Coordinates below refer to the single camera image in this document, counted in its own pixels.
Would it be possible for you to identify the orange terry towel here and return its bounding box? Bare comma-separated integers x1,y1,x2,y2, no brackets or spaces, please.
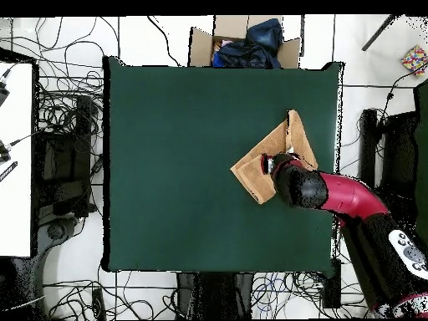
229,109,319,206

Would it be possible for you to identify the dark green table cloth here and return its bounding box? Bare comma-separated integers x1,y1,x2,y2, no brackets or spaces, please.
413,79,428,242
101,55,345,278

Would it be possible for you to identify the dark blue garment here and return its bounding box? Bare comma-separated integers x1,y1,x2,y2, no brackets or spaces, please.
211,18,285,69

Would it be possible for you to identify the pink and yellow garment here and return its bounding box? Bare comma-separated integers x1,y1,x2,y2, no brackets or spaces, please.
213,38,235,54

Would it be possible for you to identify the black equipment stand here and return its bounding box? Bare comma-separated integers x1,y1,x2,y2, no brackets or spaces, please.
33,95,103,228
357,108,419,215

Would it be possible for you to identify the cardboard box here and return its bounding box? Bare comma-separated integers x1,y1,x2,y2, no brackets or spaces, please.
188,14,303,69

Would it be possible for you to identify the black metal bar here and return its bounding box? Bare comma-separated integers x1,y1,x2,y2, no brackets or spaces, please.
360,14,400,52

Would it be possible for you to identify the multicoloured patterned bundle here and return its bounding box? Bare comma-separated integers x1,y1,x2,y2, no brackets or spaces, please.
400,44,428,78

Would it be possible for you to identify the black power strip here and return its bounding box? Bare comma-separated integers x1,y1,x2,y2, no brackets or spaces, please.
90,287,107,321

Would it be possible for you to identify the white table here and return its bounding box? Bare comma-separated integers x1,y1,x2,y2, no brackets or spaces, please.
0,61,34,258

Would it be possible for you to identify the black ribbed strip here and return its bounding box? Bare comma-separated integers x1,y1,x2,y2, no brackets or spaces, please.
0,160,18,183

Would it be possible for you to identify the black connector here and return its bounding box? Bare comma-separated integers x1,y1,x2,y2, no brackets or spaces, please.
0,139,13,165

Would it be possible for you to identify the black device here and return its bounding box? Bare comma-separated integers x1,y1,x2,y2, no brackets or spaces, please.
0,79,11,108

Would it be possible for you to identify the blue and black cable tangle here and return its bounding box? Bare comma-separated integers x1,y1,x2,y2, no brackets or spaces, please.
251,271,369,318

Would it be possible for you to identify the black cable with plug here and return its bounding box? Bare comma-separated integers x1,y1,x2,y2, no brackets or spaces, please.
375,64,428,135

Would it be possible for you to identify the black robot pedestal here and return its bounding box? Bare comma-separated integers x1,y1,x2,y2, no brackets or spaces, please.
176,272,254,320

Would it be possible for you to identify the long black cable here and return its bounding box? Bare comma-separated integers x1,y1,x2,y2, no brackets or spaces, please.
146,15,183,67

